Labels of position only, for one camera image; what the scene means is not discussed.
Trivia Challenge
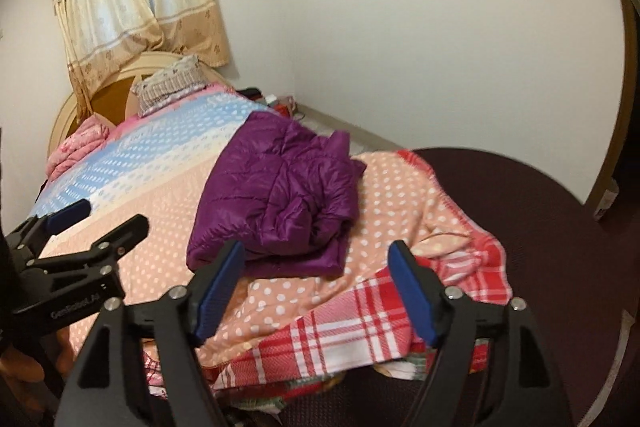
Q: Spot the striped floral pillow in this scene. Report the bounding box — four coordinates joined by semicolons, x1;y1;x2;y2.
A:
131;55;208;118

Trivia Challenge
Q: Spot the pink folded quilt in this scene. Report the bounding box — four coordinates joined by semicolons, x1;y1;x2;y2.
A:
46;114;112;180

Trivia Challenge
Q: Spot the red plaid blanket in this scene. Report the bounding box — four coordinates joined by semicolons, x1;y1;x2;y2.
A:
142;227;516;390

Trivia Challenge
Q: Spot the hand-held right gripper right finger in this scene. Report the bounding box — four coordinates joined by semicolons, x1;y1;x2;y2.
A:
389;241;573;427

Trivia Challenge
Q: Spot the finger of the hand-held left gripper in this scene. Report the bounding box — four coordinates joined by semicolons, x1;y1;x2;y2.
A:
25;214;151;276
10;198;92;254

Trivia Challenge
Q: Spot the purple puffer jacket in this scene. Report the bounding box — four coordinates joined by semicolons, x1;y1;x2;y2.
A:
186;111;368;280

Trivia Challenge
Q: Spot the wide beige floral curtain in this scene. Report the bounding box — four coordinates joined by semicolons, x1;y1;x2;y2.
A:
50;0;231;118

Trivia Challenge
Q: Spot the person's left hand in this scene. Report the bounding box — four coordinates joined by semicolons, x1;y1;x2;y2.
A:
0;329;48;385

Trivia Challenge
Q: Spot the polka dot blanket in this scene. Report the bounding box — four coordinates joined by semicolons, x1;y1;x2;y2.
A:
27;82;501;368

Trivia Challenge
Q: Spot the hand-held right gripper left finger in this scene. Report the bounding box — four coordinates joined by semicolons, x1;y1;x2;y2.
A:
57;239;246;427

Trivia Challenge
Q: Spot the cream wooden headboard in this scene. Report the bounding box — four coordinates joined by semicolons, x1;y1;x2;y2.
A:
47;52;231;158

